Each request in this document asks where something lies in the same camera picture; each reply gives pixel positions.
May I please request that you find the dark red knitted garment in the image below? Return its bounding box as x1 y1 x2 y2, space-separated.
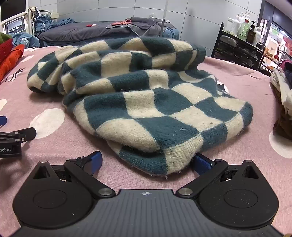
0 38 14 65

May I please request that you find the white machine with screen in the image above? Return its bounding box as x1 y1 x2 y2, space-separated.
1 16 32 36

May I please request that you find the grey covered massage bed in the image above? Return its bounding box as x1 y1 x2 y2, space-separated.
37 17 180 47

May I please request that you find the glass display shelf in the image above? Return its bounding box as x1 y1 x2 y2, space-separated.
260 0 292 74

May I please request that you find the teal cream checkered sweater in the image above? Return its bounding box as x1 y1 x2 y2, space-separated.
27 37 253 176

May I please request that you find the orange folded garment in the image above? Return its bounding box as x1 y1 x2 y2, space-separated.
0 44 25 79

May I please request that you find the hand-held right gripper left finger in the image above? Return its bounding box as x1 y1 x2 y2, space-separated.
32 150 116 198

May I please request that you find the black wire rack cart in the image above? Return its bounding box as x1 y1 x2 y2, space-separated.
211 22 266 71

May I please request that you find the pile of blue clothes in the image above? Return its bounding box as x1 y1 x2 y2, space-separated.
11 15 75 48

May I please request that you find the dark purple cloth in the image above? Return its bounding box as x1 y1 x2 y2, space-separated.
281 59 292 90

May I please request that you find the metal pole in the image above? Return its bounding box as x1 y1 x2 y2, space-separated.
159 0 170 38

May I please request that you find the pink spotted bed sheet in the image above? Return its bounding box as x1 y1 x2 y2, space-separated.
0 45 292 228

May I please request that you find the white folded cloth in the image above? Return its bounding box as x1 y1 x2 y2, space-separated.
270 69 292 112

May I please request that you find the red cloth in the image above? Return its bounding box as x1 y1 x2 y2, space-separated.
111 19 133 27

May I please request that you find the group of toiletry bottles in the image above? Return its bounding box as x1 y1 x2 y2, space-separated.
225 11 265 46

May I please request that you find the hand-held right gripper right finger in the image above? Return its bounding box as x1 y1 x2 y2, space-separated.
177 153 260 198

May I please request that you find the brown folded cloth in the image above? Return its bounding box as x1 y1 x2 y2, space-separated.
272 87 292 140

